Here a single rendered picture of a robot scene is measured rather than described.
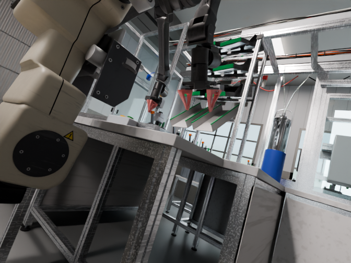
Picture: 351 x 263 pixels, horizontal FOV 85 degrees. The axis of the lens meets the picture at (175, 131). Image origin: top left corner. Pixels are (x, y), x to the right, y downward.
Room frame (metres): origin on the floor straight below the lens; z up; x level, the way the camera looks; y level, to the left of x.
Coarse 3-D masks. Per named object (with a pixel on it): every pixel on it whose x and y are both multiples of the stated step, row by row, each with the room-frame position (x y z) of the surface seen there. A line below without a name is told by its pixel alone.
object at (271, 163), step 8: (264, 152) 1.56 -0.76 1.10; (272, 152) 1.47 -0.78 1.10; (280, 152) 1.45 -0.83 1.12; (264, 160) 1.52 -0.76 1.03; (272, 160) 1.47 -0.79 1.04; (280, 160) 1.45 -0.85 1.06; (264, 168) 1.50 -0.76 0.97; (272, 168) 1.46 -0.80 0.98; (280, 168) 1.46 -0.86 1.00; (272, 176) 1.46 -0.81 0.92; (280, 176) 1.47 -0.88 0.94
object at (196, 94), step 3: (210, 87) 1.24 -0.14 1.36; (198, 90) 1.17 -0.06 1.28; (201, 90) 1.18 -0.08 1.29; (204, 90) 1.20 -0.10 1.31; (192, 93) 1.04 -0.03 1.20; (195, 93) 1.02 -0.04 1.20; (198, 93) 1.01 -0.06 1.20; (201, 93) 1.01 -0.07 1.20; (204, 93) 1.02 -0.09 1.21; (186, 96) 1.08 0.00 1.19; (192, 96) 1.07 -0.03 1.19; (195, 96) 1.07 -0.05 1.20; (198, 96) 1.08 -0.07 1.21; (201, 96) 1.08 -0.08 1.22; (204, 96) 1.09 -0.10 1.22
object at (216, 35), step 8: (312, 16) 1.25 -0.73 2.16; (264, 24) 1.47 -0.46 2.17; (224, 32) 1.69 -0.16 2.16; (232, 32) 1.66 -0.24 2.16; (240, 32) 1.63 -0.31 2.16; (184, 40) 2.01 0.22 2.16; (344, 48) 1.50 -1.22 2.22; (280, 56) 1.82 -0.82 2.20; (288, 56) 1.78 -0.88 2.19; (296, 56) 1.74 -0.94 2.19; (304, 56) 1.71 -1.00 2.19
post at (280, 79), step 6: (282, 78) 1.83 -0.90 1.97; (276, 84) 1.85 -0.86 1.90; (276, 90) 1.84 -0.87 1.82; (276, 96) 1.83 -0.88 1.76; (276, 102) 1.83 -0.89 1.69; (270, 114) 1.84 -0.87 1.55; (270, 120) 1.84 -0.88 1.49; (270, 126) 1.83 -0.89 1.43; (264, 132) 1.85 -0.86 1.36; (264, 138) 1.84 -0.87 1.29; (264, 144) 1.84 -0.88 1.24; (258, 162) 1.85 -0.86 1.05
